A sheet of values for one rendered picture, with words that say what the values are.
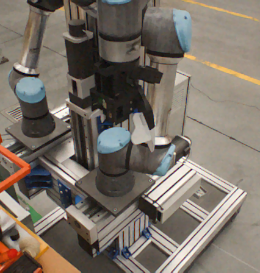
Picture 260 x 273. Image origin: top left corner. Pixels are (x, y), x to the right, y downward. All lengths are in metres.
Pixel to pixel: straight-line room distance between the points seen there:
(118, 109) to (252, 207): 2.17
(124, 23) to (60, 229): 1.80
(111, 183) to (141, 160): 0.17
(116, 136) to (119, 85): 0.53
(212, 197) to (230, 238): 0.30
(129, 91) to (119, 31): 0.13
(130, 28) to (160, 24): 0.44
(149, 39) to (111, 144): 0.36
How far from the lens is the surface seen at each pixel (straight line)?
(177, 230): 2.22
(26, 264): 0.97
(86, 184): 1.32
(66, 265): 1.24
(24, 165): 1.22
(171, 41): 1.02
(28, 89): 1.48
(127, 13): 0.58
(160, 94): 1.06
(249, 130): 3.43
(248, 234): 2.57
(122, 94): 0.64
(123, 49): 0.60
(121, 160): 1.15
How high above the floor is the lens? 2.00
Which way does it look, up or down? 39 degrees down
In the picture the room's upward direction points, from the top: straight up
